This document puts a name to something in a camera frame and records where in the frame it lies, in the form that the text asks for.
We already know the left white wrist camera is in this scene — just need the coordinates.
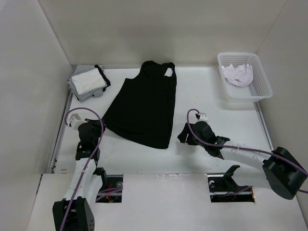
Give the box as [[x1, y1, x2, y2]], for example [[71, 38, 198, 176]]
[[68, 113, 86, 130]]

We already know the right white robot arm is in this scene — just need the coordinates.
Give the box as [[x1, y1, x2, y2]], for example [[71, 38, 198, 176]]
[[178, 121, 308, 200]]

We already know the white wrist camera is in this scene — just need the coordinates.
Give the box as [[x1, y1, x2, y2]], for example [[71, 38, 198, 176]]
[[195, 113, 208, 122], [68, 113, 86, 130]]

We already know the folded black trimmed tank top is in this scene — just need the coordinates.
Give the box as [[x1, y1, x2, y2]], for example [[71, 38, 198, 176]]
[[94, 64, 111, 92]]

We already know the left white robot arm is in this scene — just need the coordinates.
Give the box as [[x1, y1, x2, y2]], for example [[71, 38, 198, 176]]
[[52, 118, 108, 231]]

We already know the white plastic mesh basket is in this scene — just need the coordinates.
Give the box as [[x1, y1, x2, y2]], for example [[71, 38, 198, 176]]
[[217, 52, 273, 103]]

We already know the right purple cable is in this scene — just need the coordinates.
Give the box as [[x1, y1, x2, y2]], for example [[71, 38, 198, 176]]
[[186, 108, 308, 194]]

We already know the crumpled white tank top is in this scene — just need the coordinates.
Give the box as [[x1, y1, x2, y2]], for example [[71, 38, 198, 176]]
[[221, 64, 254, 88]]

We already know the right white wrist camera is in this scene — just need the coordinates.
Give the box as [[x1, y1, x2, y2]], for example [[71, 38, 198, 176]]
[[195, 113, 208, 122]]

